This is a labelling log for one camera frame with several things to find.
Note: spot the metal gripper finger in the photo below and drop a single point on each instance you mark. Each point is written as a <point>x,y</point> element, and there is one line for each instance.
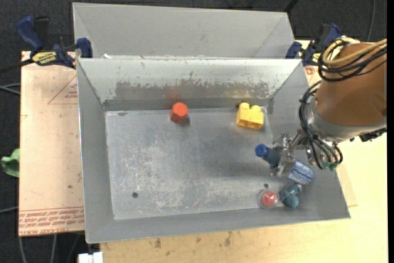
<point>284,166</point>
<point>281,142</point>

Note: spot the small bottle with blue cap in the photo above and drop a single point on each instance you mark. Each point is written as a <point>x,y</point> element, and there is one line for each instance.
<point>262,151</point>

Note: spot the grey-blue toy animal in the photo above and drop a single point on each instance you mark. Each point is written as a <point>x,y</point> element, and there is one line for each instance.
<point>291,198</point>

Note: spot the red ball in clear dome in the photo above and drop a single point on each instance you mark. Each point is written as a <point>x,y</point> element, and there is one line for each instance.
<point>268,199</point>

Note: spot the yellow toy brick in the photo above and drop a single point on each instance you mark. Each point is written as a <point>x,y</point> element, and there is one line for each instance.
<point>250,116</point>

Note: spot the orange-red hexagonal block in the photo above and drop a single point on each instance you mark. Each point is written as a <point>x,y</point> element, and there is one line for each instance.
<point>179,112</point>

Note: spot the grey metal bin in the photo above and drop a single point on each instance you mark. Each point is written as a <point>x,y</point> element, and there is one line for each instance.
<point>172,169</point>

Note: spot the brown cardboard board red print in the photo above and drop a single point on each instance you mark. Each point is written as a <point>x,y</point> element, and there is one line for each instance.
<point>49,138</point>

